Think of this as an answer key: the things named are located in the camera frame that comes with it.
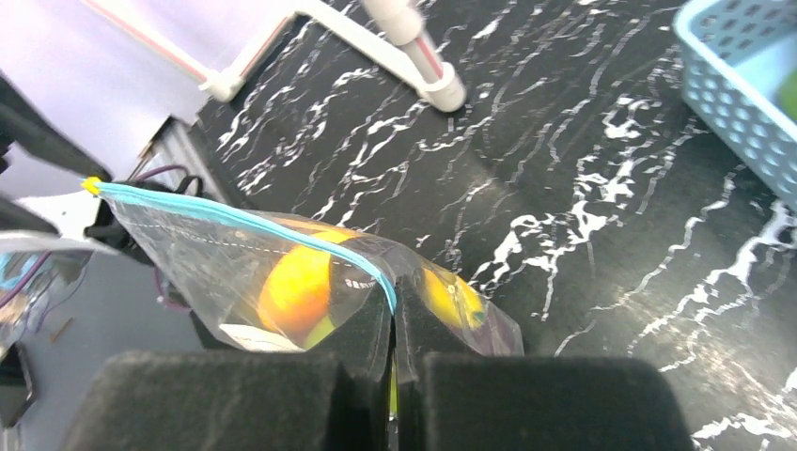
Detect yellow toy banana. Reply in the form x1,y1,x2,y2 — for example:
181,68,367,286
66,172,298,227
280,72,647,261
421,265,487,332

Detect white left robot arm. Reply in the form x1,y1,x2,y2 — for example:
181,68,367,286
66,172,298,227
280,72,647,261
1,78,153,428

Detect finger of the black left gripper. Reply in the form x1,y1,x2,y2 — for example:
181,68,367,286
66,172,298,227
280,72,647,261
1,74,113,181

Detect clear zip top bag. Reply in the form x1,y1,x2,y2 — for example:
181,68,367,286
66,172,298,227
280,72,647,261
83,178,524,355

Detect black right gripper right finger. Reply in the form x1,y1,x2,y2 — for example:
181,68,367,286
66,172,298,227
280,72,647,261
394,276,693,450

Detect green toy pear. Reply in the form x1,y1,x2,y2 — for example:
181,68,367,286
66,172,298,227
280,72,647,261
303,315,336,350

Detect light blue plastic basket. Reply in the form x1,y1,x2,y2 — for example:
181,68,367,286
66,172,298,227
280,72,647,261
673,1,796,209

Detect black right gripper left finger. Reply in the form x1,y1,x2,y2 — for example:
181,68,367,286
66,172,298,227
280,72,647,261
63,289,392,450

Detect white pvc pipe frame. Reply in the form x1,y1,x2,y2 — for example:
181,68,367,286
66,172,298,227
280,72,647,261
85,1,467,113

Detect orange toy mango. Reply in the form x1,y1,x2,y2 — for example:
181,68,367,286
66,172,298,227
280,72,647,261
256,245,375,347

